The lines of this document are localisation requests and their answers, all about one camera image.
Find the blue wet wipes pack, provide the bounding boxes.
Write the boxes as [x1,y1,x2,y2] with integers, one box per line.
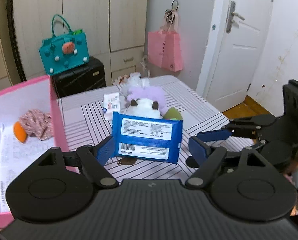
[112,112,183,164]

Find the purple plush toy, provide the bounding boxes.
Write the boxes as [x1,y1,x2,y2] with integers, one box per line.
[126,86,168,115]

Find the small white tissue pack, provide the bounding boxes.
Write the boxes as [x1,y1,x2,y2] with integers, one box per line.
[103,93,121,121]

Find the pink floral scrunchie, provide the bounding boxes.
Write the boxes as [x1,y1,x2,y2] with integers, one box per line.
[19,109,54,141]

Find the white panda plush toy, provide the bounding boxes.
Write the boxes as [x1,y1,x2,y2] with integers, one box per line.
[117,99,162,165]

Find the pink cardboard box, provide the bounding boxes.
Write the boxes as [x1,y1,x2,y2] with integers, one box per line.
[0,75,68,229]

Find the orange makeup sponge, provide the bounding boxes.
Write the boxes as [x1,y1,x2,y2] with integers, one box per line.
[13,121,28,143]

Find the black suitcase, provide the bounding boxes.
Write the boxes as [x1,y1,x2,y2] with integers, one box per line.
[52,56,106,98]

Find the white mesh bath sponge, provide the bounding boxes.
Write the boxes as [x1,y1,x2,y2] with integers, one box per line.
[121,72,150,93]

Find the teal felt handbag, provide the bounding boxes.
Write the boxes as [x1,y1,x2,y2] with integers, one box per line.
[39,14,89,76]

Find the pink paper bag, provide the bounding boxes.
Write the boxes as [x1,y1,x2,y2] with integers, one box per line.
[147,9,184,72]

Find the white door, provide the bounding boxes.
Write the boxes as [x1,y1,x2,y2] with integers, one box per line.
[196,0,273,112]

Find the beige wooden wardrobe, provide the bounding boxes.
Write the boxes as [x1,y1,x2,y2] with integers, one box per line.
[7,0,147,85]

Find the silver door handle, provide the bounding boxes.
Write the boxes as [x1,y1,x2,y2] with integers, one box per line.
[226,1,245,34]

